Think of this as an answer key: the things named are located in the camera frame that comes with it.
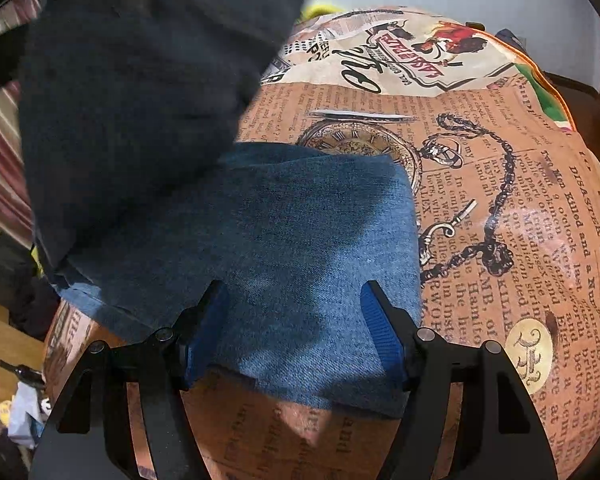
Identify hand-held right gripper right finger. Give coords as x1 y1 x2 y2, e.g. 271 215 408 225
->
360 280 558 480

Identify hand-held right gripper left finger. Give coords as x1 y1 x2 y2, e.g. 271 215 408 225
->
30 280 231 480

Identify blue denim pants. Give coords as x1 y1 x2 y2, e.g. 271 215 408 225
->
17 0 423 420

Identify printed newspaper-pattern blanket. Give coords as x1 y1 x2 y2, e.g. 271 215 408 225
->
42 5 600 480

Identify pile of paper packets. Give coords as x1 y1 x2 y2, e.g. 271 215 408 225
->
0 360 56 453

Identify striped pink curtain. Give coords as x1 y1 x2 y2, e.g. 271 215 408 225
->
0 0 48 261

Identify dark blue cloth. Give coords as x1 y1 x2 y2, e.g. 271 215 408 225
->
494 29 530 50

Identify yellow foam tube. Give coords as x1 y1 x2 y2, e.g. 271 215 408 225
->
300 1 342 22

